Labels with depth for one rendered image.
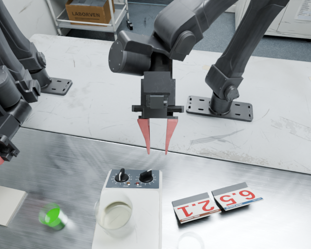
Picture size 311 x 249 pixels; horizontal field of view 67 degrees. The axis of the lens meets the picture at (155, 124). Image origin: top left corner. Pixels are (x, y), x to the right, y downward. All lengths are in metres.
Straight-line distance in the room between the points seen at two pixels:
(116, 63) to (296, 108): 0.60
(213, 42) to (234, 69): 2.15
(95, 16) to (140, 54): 2.19
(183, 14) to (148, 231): 0.39
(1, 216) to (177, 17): 0.56
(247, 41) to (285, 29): 2.35
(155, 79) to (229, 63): 0.27
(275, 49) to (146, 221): 2.55
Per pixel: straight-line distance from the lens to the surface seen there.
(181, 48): 0.43
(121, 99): 0.77
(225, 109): 0.71
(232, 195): 0.59
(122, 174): 0.54
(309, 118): 0.84
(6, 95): 0.57
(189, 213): 0.54
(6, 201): 0.67
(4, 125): 0.56
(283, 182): 0.67
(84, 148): 0.68
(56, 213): 0.58
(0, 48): 0.61
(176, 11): 0.46
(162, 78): 0.38
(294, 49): 2.94
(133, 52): 0.43
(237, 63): 0.61
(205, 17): 0.46
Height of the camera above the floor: 1.44
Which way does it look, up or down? 52 degrees down
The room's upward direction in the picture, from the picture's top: 1 degrees counter-clockwise
